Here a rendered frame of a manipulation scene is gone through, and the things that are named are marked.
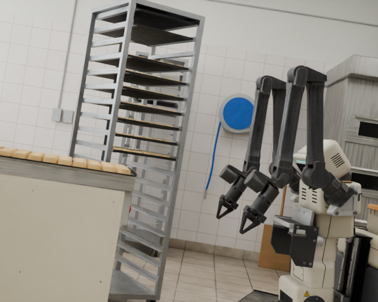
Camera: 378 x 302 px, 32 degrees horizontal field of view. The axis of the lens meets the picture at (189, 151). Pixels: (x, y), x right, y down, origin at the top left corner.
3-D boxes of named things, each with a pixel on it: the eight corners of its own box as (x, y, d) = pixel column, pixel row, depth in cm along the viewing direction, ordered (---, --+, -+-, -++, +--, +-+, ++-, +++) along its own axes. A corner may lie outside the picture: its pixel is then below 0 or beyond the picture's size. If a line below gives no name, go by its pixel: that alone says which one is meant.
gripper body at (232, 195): (224, 199, 274) (234, 185, 275) (219, 197, 284) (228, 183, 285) (236, 208, 275) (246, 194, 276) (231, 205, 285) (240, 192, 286)
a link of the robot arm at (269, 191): (283, 191, 236) (278, 189, 241) (268, 180, 235) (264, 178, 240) (272, 206, 235) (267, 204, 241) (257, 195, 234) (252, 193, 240)
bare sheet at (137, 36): (193, 40, 385) (193, 38, 385) (132, 24, 365) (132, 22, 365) (149, 46, 437) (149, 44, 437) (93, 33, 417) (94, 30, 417)
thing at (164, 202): (170, 207, 383) (171, 202, 383) (165, 206, 382) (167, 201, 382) (126, 192, 439) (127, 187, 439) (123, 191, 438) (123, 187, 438)
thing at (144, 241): (162, 251, 384) (164, 247, 384) (158, 251, 382) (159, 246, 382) (120, 231, 439) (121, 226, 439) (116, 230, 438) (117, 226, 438)
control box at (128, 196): (118, 224, 255) (123, 189, 255) (114, 216, 279) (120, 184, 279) (127, 226, 256) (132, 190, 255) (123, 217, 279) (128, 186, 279)
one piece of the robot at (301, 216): (299, 256, 278) (307, 206, 277) (323, 269, 250) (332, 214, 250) (263, 251, 275) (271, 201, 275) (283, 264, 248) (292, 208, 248)
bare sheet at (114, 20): (195, 25, 385) (195, 23, 385) (134, 9, 365) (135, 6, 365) (151, 33, 437) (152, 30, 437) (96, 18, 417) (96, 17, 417)
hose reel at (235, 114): (243, 204, 660) (261, 97, 659) (244, 205, 645) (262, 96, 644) (203, 198, 661) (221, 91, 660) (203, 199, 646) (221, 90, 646)
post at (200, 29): (159, 299, 385) (205, 17, 384) (155, 299, 384) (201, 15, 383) (157, 298, 388) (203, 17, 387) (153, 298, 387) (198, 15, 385)
